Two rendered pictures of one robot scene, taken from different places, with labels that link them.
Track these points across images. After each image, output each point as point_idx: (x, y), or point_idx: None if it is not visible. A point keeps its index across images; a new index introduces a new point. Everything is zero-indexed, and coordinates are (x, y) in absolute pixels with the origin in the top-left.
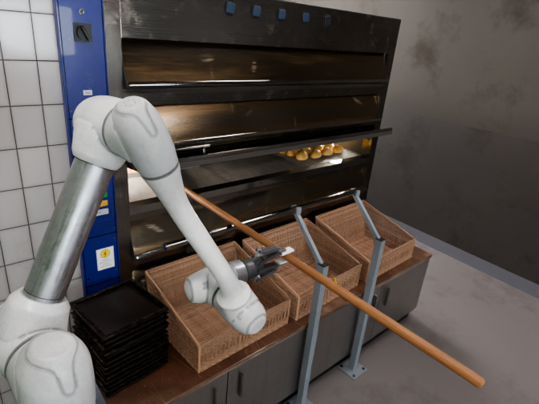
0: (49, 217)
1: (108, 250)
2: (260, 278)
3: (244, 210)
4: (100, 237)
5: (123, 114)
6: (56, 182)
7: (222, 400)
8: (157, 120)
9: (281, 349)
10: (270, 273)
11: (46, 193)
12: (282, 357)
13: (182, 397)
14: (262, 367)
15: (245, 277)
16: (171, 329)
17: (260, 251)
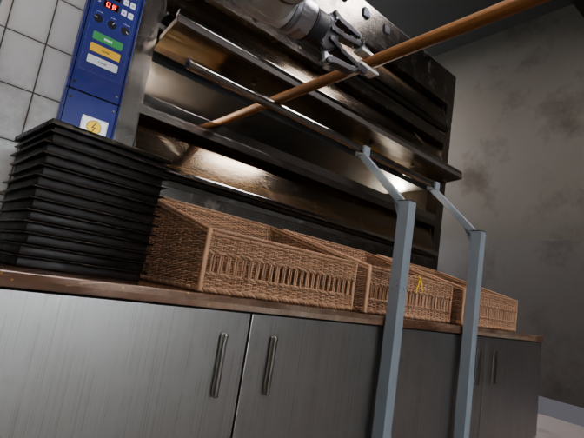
0: (36, 36)
1: (100, 125)
2: (332, 56)
3: (288, 192)
4: (95, 100)
5: None
6: (63, 0)
7: (232, 383)
8: None
9: (343, 343)
10: (347, 65)
11: (46, 5)
12: (343, 365)
13: (161, 299)
14: (309, 358)
15: (314, 6)
16: (162, 252)
17: (335, 9)
